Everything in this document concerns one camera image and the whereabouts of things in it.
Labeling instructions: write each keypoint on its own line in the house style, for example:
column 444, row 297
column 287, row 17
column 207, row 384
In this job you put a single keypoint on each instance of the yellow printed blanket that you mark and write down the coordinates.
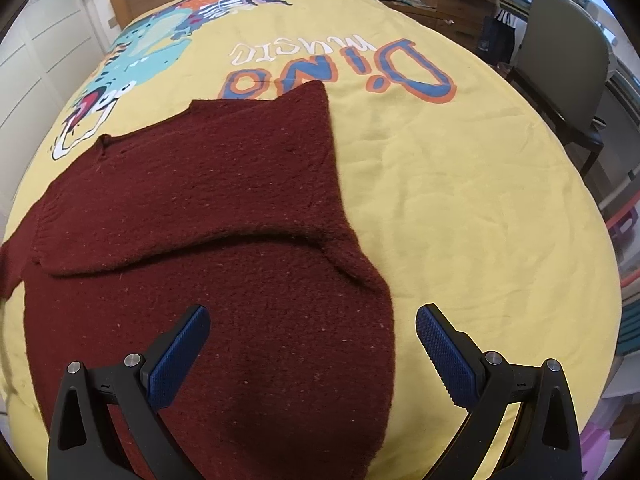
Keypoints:
column 450, row 210

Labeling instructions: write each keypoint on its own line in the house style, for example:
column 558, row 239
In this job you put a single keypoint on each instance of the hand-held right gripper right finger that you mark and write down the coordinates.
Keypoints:
column 445, row 357

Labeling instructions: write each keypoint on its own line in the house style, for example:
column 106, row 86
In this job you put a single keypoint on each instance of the dark shopping bag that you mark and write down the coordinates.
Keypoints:
column 496, row 35

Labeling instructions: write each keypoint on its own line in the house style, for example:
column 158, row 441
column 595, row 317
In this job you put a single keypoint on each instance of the pink plastic stool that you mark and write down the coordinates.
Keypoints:
column 622, row 220

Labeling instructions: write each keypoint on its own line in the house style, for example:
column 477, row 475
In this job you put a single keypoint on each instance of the dark red knit sweater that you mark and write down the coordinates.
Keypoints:
column 240, row 270

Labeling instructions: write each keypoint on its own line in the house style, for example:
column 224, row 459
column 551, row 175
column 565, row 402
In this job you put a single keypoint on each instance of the grey chair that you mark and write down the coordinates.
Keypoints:
column 565, row 70

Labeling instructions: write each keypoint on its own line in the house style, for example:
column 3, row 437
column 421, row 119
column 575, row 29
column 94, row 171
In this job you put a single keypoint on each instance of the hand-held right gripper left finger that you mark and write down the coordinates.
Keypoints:
column 176, row 355

